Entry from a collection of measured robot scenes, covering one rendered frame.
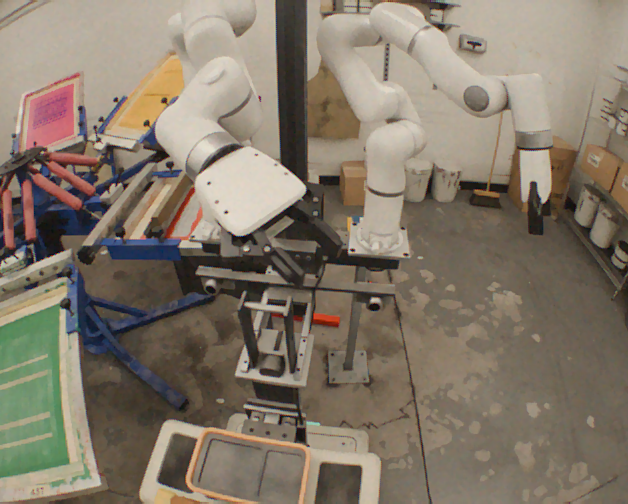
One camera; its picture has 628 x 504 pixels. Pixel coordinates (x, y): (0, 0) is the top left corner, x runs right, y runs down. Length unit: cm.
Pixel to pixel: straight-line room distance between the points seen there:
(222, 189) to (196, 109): 13
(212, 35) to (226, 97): 17
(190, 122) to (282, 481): 62
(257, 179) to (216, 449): 54
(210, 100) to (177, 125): 5
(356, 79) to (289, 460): 80
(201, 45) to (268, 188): 31
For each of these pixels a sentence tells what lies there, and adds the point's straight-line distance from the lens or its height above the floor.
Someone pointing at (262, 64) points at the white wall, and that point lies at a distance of 325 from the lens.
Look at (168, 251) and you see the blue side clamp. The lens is 124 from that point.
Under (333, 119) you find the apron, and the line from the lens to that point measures 329.
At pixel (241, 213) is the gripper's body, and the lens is 37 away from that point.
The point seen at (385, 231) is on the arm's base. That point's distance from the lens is 88.
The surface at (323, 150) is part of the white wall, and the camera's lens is 345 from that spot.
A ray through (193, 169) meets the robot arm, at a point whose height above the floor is 153.
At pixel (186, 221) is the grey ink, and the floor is 96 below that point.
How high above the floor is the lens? 169
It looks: 39 degrees down
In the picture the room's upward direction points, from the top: straight up
